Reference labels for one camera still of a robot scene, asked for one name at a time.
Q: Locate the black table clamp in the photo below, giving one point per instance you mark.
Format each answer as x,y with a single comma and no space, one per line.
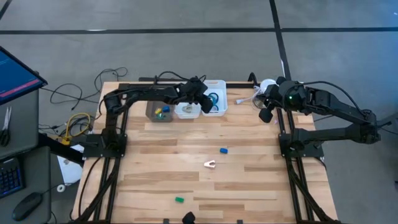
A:
252,79

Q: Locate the green mini stapler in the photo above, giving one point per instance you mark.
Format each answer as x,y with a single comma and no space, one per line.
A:
179,199
160,116

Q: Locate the yellow mini stapler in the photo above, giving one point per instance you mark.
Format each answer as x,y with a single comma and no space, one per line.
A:
158,111

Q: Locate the clear glass cup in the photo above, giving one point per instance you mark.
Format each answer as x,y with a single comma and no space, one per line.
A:
268,85

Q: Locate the small white tape roll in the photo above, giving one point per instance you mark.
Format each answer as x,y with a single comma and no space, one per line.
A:
58,188

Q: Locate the black stand base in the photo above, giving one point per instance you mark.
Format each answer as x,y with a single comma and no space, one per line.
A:
392,119

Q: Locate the gray side desk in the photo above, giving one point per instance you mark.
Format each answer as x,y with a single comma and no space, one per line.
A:
34,130

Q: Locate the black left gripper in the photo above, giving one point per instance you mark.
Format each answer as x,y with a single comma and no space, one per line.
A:
197,87

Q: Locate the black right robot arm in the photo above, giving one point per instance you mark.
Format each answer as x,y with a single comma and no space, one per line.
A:
342,109

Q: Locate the blue mini stapler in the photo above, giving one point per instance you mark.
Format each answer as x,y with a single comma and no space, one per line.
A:
166,109
223,151

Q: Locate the blue tape roll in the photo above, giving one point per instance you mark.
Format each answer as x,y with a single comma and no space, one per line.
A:
217,108

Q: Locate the computer monitor blue screen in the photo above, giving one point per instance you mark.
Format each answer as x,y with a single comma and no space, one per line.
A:
15,77

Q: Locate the gray staple remover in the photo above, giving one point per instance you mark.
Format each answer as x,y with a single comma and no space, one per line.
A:
185,109

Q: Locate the black computer mouse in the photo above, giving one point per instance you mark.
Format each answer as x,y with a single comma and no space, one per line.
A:
26,207

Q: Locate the white paper sheet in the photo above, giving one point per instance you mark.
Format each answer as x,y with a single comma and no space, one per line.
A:
70,171

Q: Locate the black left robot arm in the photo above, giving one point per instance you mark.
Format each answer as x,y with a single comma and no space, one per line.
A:
146,93

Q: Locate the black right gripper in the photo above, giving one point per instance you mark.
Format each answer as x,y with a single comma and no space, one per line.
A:
271,95

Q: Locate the gray translucent storage bin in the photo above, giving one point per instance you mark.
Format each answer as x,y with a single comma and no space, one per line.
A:
150,116

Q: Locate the black rounded object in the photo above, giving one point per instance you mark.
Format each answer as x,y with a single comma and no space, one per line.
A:
188,217

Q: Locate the black backlit keyboard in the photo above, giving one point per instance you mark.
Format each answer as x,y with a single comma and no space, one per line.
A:
11,179

